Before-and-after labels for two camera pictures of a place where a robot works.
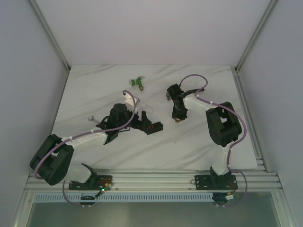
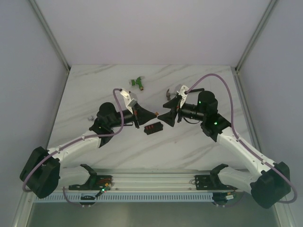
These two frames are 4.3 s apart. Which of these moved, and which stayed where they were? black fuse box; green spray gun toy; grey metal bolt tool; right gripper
Moved: right gripper
Stayed: green spray gun toy; black fuse box; grey metal bolt tool
